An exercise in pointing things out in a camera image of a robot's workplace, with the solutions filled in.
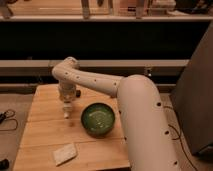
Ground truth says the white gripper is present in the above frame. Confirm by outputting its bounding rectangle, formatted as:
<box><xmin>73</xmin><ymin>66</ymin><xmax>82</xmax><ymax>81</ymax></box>
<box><xmin>58</xmin><ymin>82</ymin><xmax>81</xmax><ymax>102</ymax></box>

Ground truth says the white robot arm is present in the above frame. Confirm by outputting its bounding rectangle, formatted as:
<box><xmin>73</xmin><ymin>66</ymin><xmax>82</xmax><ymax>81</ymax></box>
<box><xmin>52</xmin><ymin>57</ymin><xmax>182</xmax><ymax>171</ymax></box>

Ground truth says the green ceramic bowl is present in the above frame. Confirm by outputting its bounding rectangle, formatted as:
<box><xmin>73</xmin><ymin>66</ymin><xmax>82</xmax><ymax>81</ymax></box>
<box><xmin>81</xmin><ymin>103</ymin><xmax>115</xmax><ymax>137</ymax></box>

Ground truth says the wooden table board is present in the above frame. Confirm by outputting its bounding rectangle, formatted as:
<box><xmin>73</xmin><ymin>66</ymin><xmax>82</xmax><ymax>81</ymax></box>
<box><xmin>14</xmin><ymin>84</ymin><xmax>129</xmax><ymax>171</ymax></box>

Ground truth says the beige sponge block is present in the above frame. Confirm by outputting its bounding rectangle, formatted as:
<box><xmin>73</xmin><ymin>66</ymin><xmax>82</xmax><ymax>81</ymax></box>
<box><xmin>53</xmin><ymin>143</ymin><xmax>77</xmax><ymax>166</ymax></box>

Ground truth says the black object bottom left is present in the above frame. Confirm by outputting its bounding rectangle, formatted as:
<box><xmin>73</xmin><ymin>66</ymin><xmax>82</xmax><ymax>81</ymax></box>
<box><xmin>0</xmin><ymin>159</ymin><xmax>10</xmax><ymax>170</ymax></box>

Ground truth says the grey cabinet on right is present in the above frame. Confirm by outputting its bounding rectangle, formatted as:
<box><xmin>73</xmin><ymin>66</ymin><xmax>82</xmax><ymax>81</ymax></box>
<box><xmin>170</xmin><ymin>21</ymin><xmax>213</xmax><ymax>156</ymax></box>

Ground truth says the black cable on left floor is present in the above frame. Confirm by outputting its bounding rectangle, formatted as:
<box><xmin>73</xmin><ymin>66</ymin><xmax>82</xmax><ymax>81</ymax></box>
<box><xmin>0</xmin><ymin>108</ymin><xmax>19</xmax><ymax>132</ymax></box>

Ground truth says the black cable on floor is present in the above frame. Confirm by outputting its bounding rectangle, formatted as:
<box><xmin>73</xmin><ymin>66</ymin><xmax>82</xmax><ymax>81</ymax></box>
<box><xmin>163</xmin><ymin>105</ymin><xmax>200</xmax><ymax>171</ymax></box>
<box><xmin>0</xmin><ymin>108</ymin><xmax>19</xmax><ymax>132</ymax></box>

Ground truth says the long grey shelf rail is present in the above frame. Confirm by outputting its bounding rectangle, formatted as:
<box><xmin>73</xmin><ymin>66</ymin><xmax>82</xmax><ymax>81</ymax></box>
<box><xmin>0</xmin><ymin>60</ymin><xmax>189</xmax><ymax>68</ymax></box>

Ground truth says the black cable on right floor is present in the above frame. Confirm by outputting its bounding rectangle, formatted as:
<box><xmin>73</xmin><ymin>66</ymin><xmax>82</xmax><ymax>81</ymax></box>
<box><xmin>163</xmin><ymin>105</ymin><xmax>200</xmax><ymax>171</ymax></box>

